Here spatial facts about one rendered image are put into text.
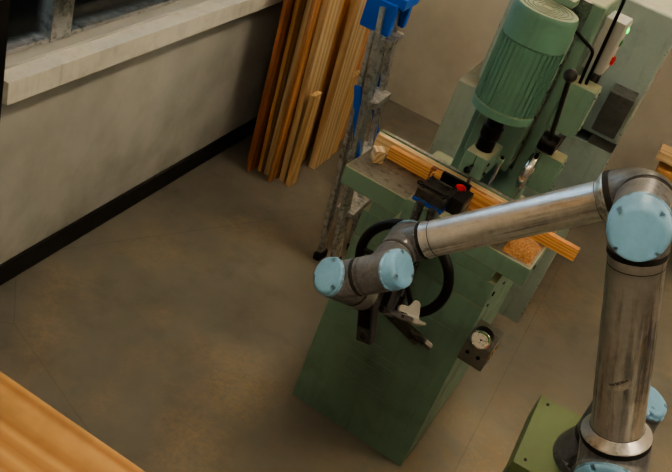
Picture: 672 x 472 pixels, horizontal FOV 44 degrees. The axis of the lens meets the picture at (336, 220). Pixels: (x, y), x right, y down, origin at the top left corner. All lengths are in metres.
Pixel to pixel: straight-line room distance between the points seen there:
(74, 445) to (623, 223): 1.24
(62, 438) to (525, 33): 1.46
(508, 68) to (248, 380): 1.40
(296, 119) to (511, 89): 1.73
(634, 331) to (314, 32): 2.31
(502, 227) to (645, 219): 0.36
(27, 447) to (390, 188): 1.16
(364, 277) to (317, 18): 1.96
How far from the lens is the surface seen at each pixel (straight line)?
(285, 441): 2.82
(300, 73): 3.73
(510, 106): 2.29
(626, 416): 1.89
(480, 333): 2.41
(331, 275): 1.91
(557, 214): 1.83
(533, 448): 2.23
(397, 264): 1.86
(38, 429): 2.02
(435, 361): 2.59
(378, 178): 2.43
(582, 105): 2.50
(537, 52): 2.23
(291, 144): 3.89
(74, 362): 2.89
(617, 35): 2.54
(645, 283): 1.71
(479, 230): 1.89
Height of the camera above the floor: 2.08
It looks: 33 degrees down
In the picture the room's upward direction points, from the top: 20 degrees clockwise
